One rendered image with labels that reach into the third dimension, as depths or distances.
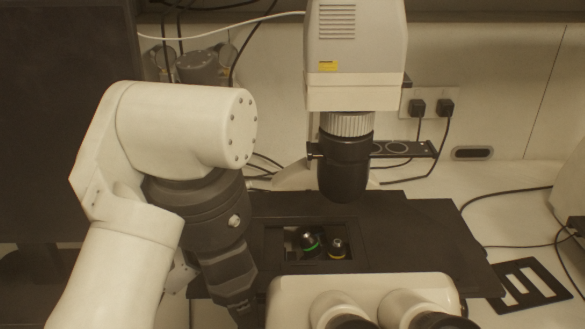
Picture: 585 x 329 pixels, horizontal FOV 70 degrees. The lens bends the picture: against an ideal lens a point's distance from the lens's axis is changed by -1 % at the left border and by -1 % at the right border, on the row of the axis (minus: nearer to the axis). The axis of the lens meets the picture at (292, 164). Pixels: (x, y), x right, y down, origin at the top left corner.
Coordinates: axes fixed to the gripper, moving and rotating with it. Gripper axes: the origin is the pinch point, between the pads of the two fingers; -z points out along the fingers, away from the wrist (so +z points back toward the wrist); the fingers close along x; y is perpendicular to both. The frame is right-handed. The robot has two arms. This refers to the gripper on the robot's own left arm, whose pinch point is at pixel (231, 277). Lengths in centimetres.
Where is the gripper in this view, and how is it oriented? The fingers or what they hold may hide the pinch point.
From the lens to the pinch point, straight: 53.2
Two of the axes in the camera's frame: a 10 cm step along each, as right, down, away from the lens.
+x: -3.9, -5.8, 7.2
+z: -1.1, -7.4, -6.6
